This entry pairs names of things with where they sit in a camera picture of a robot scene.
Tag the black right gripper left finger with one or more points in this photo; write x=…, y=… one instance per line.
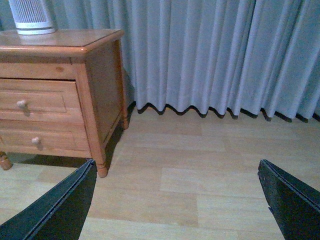
x=60, y=213

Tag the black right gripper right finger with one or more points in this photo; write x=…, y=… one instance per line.
x=294, y=204

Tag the wooden drawer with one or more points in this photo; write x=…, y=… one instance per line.
x=44, y=138
x=53, y=101

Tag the wooden nightstand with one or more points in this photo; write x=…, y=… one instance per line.
x=89, y=57

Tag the grey-blue curtain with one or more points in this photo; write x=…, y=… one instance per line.
x=226, y=55

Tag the white ribbed air purifier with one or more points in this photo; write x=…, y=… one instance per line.
x=31, y=17

